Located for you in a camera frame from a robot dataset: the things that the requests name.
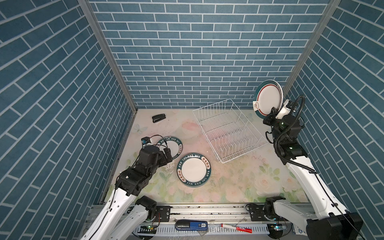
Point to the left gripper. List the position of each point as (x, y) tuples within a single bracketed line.
[(165, 161)]

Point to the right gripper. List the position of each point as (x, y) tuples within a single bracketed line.
[(271, 116)]

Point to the white plate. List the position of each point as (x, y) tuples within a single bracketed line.
[(268, 95), (174, 144), (194, 170)]

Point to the white wire dish rack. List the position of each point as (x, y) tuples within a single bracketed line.
[(228, 131)]

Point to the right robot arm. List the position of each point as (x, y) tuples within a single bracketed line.
[(330, 219)]

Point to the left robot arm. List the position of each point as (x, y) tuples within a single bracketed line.
[(123, 213)]

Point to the black stapler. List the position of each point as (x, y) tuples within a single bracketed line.
[(158, 118)]

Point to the left controller board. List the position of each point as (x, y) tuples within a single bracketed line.
[(147, 230)]

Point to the controller board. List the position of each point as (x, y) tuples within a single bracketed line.
[(147, 230), (276, 228)]

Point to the blue black handheld device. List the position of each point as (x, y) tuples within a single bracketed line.
[(191, 225)]

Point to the right controller board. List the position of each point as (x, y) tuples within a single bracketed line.
[(276, 228)]

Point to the white toothpaste box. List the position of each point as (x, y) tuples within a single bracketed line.
[(298, 231)]

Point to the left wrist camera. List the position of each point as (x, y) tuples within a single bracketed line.
[(146, 140)]

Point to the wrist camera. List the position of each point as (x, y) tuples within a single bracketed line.
[(146, 140), (285, 110)]

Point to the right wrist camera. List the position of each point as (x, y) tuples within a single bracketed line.
[(285, 110)]

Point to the aluminium mounting rail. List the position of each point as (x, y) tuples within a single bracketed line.
[(249, 216)]

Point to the red handled screwdriver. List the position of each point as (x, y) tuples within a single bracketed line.
[(240, 229)]

